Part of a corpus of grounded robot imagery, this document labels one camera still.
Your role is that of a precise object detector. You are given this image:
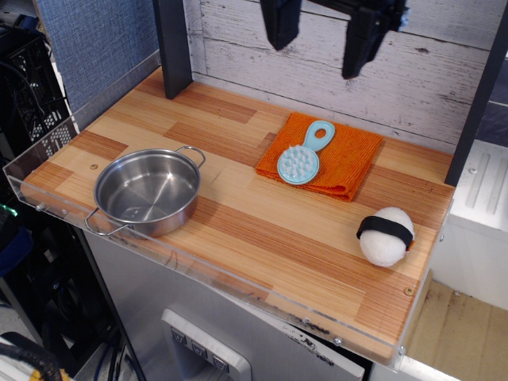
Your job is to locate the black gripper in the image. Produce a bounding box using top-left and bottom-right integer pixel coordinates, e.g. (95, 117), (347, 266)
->
(260, 0), (410, 79)

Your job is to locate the white plush sushi toy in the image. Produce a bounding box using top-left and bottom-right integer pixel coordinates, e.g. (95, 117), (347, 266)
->
(356, 206), (415, 267)

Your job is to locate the orange folded cloth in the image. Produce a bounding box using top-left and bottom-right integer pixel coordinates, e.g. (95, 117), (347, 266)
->
(256, 112), (383, 202)

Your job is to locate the light blue scalp brush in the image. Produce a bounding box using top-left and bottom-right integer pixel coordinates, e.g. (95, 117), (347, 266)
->
(277, 121), (335, 186)

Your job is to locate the clear acrylic table guard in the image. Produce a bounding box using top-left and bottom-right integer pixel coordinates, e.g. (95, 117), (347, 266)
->
(5, 71), (453, 368)

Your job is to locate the blue fabric partition panel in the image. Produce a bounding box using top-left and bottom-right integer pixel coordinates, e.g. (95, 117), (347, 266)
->
(34, 0), (160, 129)

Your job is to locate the stainless steel pot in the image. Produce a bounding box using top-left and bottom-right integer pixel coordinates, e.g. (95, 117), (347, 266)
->
(94, 146), (206, 237)

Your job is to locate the white grooved side box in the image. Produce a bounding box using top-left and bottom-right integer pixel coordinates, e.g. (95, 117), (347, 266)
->
(430, 140), (507, 310)

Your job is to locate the black perforated crate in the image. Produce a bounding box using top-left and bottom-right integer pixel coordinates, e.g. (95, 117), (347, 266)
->
(1, 37), (74, 160)

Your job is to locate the dark grey left post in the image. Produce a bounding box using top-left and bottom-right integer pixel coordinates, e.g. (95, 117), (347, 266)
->
(152, 0), (193, 99)

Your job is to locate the dark grey post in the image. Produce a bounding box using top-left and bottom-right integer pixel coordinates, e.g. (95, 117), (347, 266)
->
(444, 6), (507, 187)
(152, 0), (193, 99)

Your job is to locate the dark grey right post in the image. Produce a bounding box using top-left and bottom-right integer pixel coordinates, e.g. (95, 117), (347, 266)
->
(444, 6), (507, 187)

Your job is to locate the black braided cable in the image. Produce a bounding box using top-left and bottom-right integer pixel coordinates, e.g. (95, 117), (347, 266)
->
(0, 343), (60, 381)

